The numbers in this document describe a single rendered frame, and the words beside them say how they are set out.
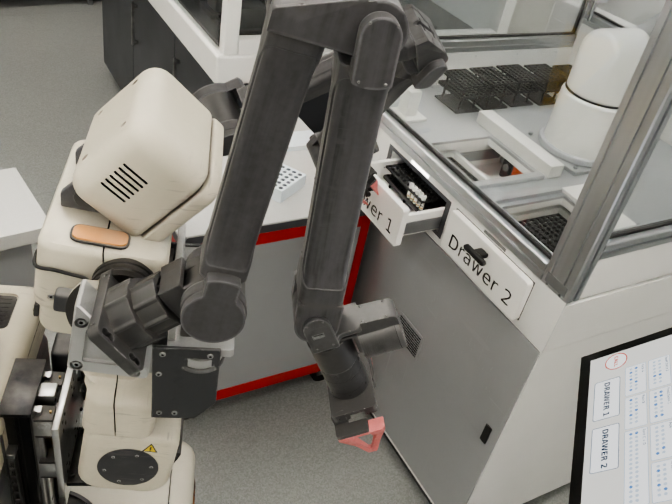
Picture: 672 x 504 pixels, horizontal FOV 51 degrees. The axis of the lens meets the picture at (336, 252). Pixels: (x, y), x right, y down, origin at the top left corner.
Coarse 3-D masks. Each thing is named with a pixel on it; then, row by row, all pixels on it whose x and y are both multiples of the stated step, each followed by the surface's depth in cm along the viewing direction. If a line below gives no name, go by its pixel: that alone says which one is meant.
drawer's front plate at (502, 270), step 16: (448, 224) 173; (464, 224) 167; (448, 240) 174; (464, 240) 168; (480, 240) 163; (464, 256) 169; (496, 256) 159; (496, 272) 160; (512, 272) 156; (496, 288) 161; (512, 288) 156; (528, 288) 153; (512, 304) 157
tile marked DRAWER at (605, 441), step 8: (616, 424) 111; (592, 432) 113; (600, 432) 112; (608, 432) 111; (616, 432) 110; (592, 440) 112; (600, 440) 110; (608, 440) 109; (616, 440) 108; (592, 448) 110; (600, 448) 109; (608, 448) 108; (616, 448) 107; (592, 456) 109; (600, 456) 108; (608, 456) 107; (616, 456) 106; (592, 464) 108; (600, 464) 106; (608, 464) 105; (616, 464) 104; (592, 472) 106
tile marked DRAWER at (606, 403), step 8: (600, 384) 121; (608, 384) 120; (616, 384) 118; (600, 392) 119; (608, 392) 118; (616, 392) 117; (600, 400) 118; (608, 400) 117; (616, 400) 115; (600, 408) 116; (608, 408) 115; (616, 408) 114; (592, 416) 116; (600, 416) 115; (608, 416) 114
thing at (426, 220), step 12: (384, 168) 192; (384, 180) 194; (396, 192) 190; (408, 204) 187; (408, 216) 172; (420, 216) 174; (432, 216) 176; (408, 228) 174; (420, 228) 176; (432, 228) 179
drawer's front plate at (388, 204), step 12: (372, 192) 178; (384, 192) 173; (372, 204) 179; (384, 204) 174; (396, 204) 169; (372, 216) 180; (384, 216) 175; (396, 216) 170; (384, 228) 176; (396, 228) 171; (396, 240) 172
